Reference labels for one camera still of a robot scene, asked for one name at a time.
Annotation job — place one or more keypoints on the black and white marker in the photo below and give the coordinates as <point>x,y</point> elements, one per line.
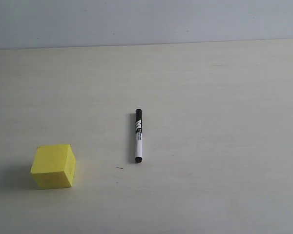
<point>138,136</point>

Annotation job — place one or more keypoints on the yellow foam cube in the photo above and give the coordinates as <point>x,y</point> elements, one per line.
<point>54,166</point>

